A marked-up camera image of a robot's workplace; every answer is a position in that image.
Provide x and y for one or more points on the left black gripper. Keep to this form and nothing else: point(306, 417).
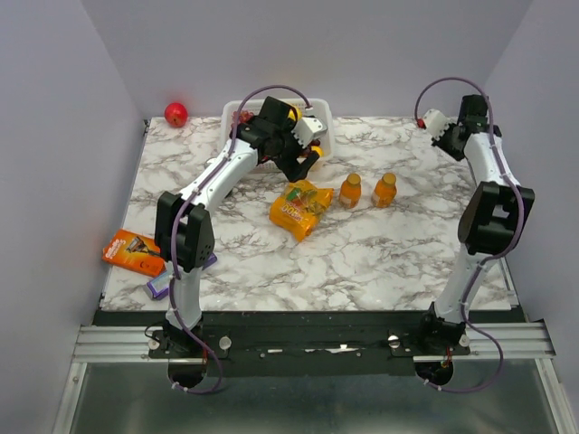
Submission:
point(292, 169)

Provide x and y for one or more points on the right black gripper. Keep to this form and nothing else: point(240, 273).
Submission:
point(441, 143)

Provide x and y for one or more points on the orange juice bottle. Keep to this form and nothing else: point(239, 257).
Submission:
point(385, 191)
point(350, 191)

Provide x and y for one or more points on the orange juice bottle back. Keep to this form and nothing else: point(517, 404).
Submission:
point(385, 191)

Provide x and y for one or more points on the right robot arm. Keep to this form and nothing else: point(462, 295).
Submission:
point(492, 222)

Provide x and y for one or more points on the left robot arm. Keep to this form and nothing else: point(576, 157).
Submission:
point(184, 232)

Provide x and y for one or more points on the small yellow lemon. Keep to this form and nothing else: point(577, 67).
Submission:
point(317, 150)

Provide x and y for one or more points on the orange mango gummy bag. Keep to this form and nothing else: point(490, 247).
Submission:
point(300, 207)

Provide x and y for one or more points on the yellow mango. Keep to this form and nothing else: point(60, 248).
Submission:
point(294, 113)

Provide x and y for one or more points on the white plastic basket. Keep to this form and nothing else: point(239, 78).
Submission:
point(320, 109)

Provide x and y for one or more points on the red grape bunch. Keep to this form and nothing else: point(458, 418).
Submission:
point(244, 116)

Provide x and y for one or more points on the red apple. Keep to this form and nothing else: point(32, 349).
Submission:
point(176, 114)

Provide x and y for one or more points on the orange razor box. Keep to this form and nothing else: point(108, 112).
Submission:
point(134, 252)

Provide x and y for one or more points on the purple candy package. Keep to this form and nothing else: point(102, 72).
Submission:
point(157, 287)

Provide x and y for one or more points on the black base frame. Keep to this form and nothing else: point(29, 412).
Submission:
point(285, 344)

